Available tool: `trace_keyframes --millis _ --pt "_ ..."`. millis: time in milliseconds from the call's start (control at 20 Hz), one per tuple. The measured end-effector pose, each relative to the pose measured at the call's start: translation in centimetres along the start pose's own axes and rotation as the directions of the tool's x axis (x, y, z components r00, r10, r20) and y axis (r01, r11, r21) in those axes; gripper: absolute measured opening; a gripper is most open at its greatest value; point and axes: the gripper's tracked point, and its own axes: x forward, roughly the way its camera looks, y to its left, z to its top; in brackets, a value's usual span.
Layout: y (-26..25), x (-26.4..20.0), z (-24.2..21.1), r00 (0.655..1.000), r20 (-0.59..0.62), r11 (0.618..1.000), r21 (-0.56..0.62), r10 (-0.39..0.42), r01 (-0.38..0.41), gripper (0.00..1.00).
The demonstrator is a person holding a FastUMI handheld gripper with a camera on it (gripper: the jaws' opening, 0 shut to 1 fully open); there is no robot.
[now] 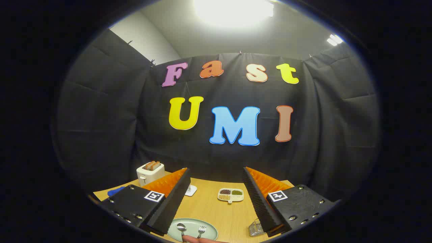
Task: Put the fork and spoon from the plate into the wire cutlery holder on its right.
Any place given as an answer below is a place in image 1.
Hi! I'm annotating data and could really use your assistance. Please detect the white divided bean dish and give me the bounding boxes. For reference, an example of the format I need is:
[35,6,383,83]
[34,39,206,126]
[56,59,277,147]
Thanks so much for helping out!
[217,188,244,205]

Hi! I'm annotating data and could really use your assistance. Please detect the pale green plate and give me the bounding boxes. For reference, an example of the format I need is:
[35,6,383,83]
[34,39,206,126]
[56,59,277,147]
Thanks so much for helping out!
[168,218,218,243]

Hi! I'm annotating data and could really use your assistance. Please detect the large ceiling light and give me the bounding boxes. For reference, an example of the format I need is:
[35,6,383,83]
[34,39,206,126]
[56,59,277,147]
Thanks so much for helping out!
[193,0,275,28]

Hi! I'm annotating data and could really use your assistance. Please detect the small ceiling light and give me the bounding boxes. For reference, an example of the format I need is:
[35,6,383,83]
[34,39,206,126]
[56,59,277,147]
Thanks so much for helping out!
[326,34,344,47]

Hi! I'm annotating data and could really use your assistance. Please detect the white toaster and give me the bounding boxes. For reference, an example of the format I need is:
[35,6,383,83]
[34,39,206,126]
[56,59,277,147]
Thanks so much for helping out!
[136,161,165,187]

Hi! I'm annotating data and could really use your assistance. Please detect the black backdrop cloth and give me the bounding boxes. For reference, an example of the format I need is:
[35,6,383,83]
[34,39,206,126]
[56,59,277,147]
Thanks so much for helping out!
[51,29,382,203]

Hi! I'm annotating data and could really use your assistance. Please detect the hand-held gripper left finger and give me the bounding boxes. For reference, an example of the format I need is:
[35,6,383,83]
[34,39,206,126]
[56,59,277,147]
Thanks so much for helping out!
[99,167,192,236]

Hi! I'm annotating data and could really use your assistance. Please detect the metal wire basket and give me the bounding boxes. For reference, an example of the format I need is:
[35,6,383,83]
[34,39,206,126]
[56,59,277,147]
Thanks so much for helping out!
[248,218,264,237]

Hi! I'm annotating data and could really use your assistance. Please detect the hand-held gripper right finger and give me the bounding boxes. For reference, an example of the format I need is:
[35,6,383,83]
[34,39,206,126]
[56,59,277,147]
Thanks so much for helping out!
[242,166,339,238]

